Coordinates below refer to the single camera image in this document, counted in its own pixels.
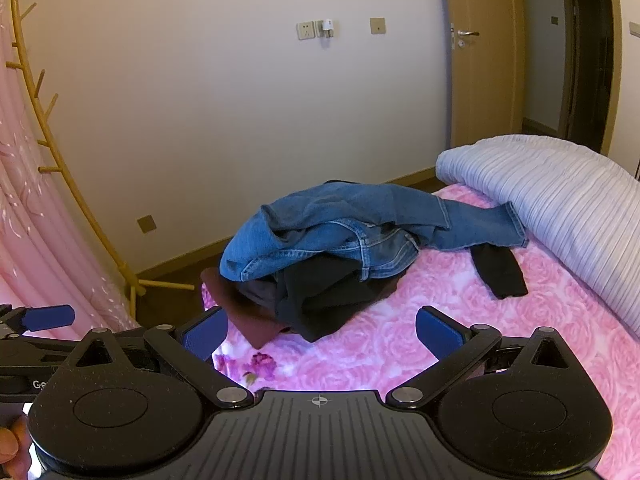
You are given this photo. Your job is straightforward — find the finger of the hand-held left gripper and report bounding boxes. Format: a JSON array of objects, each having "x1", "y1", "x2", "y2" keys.
[{"x1": 0, "y1": 304, "x2": 77, "y2": 335}]

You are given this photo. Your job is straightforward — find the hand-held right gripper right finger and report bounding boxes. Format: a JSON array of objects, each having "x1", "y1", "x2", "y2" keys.
[{"x1": 386, "y1": 305, "x2": 586, "y2": 408}]

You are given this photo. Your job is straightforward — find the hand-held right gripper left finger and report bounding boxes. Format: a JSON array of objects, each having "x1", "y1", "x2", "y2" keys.
[{"x1": 60, "y1": 306, "x2": 256, "y2": 408}]

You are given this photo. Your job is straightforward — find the blue denim jeans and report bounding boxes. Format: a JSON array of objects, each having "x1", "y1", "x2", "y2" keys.
[{"x1": 220, "y1": 180, "x2": 530, "y2": 283}]

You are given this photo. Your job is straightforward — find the person's left hand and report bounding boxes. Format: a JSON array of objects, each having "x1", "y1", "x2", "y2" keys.
[{"x1": 0, "y1": 412, "x2": 33, "y2": 480}]

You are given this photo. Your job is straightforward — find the pink floral bed sheet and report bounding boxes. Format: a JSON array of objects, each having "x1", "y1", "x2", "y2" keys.
[{"x1": 200, "y1": 182, "x2": 640, "y2": 480}]

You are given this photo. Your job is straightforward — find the maroon garment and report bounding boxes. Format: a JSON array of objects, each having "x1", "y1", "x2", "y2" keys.
[{"x1": 200, "y1": 266, "x2": 291, "y2": 350}]

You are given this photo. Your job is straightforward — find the black garment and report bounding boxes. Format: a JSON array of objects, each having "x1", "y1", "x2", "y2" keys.
[
  {"x1": 272, "y1": 255, "x2": 401, "y2": 344},
  {"x1": 470, "y1": 242, "x2": 530, "y2": 301}
]

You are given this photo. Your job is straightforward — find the wooden coat rack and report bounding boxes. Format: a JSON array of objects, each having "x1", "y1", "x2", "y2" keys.
[{"x1": 5, "y1": 0, "x2": 196, "y2": 312}]

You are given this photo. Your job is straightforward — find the pink curtain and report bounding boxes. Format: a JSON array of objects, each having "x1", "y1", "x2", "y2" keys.
[{"x1": 0, "y1": 0, "x2": 139, "y2": 333}]

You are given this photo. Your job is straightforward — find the wooden door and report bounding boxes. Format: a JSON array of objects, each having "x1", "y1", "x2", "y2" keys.
[{"x1": 439, "y1": 0, "x2": 524, "y2": 150}]

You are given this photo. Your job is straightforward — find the metal door handle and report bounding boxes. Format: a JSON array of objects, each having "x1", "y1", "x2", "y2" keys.
[{"x1": 450, "y1": 22, "x2": 481, "y2": 51}]

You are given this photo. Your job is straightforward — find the dark wooden door frame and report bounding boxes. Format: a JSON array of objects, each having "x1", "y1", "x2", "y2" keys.
[{"x1": 556, "y1": 0, "x2": 617, "y2": 142}]

